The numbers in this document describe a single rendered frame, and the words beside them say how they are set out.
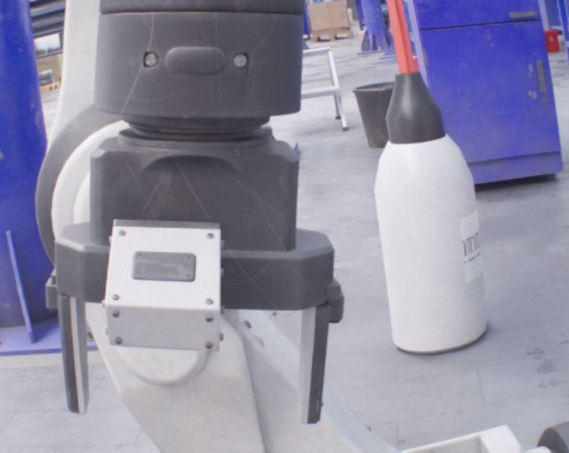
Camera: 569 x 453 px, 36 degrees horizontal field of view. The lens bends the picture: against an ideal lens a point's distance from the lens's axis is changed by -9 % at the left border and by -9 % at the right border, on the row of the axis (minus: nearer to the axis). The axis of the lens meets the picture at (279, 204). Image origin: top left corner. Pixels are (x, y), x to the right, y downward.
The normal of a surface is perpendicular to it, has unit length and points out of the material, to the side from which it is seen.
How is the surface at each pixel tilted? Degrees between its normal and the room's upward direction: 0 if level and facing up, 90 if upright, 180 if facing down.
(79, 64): 90
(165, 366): 90
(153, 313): 119
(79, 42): 90
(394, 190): 72
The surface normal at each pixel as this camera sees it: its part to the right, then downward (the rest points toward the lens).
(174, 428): 0.13, 0.58
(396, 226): -0.68, 0.26
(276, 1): 0.72, 0.15
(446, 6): -0.09, 0.22
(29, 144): 0.85, -0.04
